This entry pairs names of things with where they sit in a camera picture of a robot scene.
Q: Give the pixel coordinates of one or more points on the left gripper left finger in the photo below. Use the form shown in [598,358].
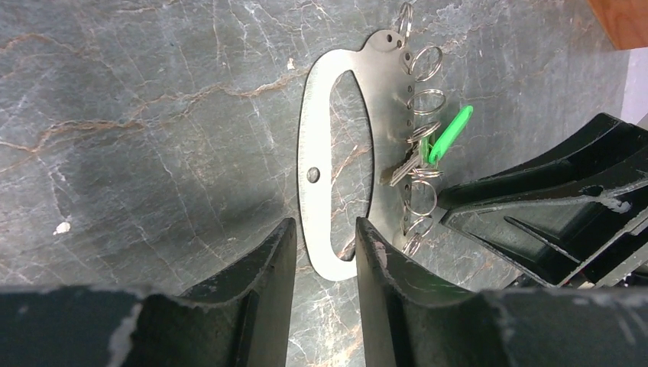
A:
[240,316]

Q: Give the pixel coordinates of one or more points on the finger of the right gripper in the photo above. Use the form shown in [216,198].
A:
[583,229]
[601,143]

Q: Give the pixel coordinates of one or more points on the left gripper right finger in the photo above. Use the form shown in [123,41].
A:
[412,317]

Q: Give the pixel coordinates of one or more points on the key with green tag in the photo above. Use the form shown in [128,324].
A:
[423,158]

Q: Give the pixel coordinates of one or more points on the orange compartment tray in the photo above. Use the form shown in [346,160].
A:
[624,21]

